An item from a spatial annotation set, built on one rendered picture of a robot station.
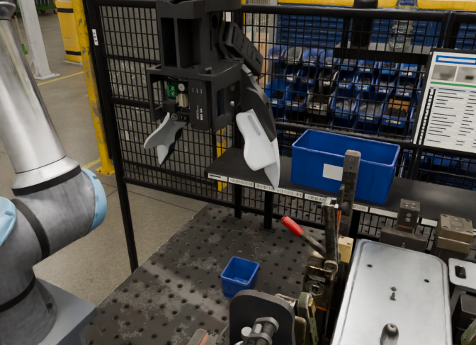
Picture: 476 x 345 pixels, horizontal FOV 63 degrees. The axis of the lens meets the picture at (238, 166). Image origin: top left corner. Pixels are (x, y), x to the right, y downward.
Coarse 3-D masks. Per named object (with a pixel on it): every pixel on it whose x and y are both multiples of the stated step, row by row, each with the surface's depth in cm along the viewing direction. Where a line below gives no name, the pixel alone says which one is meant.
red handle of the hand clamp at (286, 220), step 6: (282, 222) 89; (288, 222) 89; (294, 222) 89; (288, 228) 89; (294, 228) 89; (300, 228) 89; (300, 234) 89; (306, 234) 89; (306, 240) 89; (312, 240) 89; (312, 246) 89; (318, 246) 89; (318, 252) 89; (324, 252) 89; (324, 258) 89; (336, 258) 89
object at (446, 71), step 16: (432, 48) 111; (432, 64) 113; (448, 64) 111; (464, 64) 110; (432, 80) 115; (448, 80) 113; (464, 80) 111; (448, 96) 115; (464, 96) 113; (416, 112) 120; (432, 112) 118; (448, 112) 117; (464, 112) 115; (416, 128) 122; (432, 128) 120; (448, 128) 118; (464, 128) 117; (416, 144) 124; (432, 144) 122; (448, 144) 120; (464, 144) 119
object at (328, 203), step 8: (328, 200) 83; (336, 200) 84; (320, 208) 84; (328, 208) 82; (336, 208) 82; (344, 208) 81; (328, 216) 83; (336, 216) 85; (328, 224) 84; (336, 224) 86; (328, 232) 85; (336, 232) 87; (328, 240) 85; (336, 240) 88; (328, 248) 86; (336, 248) 89; (328, 256) 87; (336, 256) 90
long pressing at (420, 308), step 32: (352, 256) 100; (384, 256) 100; (416, 256) 100; (352, 288) 90; (384, 288) 90; (416, 288) 90; (448, 288) 90; (352, 320) 82; (384, 320) 82; (416, 320) 82; (448, 320) 82
